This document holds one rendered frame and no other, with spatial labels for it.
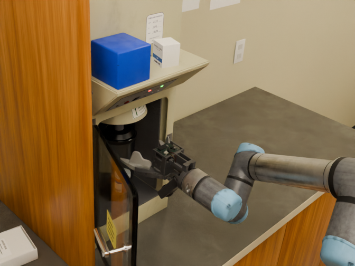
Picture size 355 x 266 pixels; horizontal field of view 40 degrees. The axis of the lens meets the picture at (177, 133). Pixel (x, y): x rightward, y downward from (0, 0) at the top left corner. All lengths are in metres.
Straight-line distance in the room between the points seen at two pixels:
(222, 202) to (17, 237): 0.64
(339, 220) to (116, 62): 0.58
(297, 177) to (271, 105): 1.25
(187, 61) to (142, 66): 0.19
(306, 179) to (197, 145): 0.90
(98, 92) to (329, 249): 0.61
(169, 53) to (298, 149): 1.01
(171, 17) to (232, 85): 1.19
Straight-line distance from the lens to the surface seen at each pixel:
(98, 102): 1.17
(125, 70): 1.11
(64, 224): 1.38
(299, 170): 1.18
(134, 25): 1.24
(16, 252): 1.48
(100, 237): 1.16
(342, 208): 1.06
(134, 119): 1.38
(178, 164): 1.30
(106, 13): 1.17
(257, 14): 2.44
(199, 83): 2.25
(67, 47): 1.07
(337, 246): 1.04
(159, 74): 1.20
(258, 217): 1.68
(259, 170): 1.28
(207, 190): 1.23
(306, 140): 2.17
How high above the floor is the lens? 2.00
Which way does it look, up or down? 31 degrees down
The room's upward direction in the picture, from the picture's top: 5 degrees clockwise
